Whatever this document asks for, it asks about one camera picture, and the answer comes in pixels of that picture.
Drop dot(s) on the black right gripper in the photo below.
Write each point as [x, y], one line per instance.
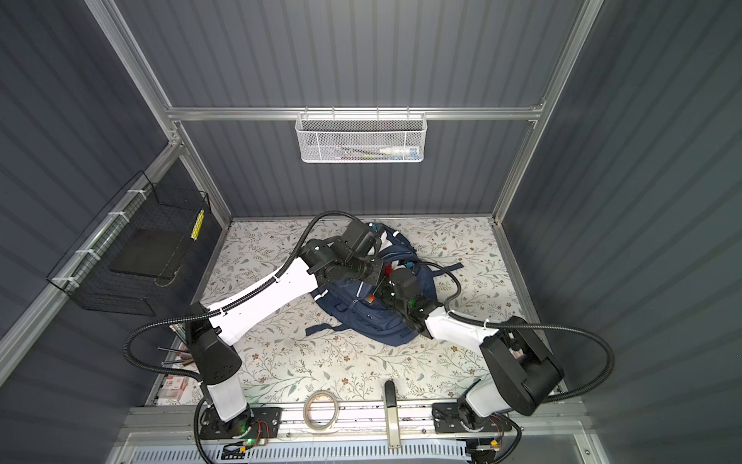
[384, 284]

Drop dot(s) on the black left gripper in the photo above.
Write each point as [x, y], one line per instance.
[367, 278]

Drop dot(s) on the navy blue backpack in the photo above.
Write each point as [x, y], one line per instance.
[344, 300]

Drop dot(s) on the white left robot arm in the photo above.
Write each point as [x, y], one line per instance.
[212, 332]

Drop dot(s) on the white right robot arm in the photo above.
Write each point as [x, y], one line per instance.
[523, 372]

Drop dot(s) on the markers in white basket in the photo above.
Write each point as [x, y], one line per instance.
[405, 153]

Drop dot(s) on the clear tape roll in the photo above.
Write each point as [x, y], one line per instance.
[321, 411]

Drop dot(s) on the black beige box cutter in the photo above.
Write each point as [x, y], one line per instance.
[391, 415]

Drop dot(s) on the yellow tag on black basket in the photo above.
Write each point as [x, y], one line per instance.
[197, 225]

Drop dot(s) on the colored pencils in cup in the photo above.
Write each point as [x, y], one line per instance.
[177, 355]

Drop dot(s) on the white wire mesh basket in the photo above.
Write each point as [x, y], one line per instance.
[320, 132]

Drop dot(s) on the black wire mesh basket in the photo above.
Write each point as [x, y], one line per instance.
[141, 259]

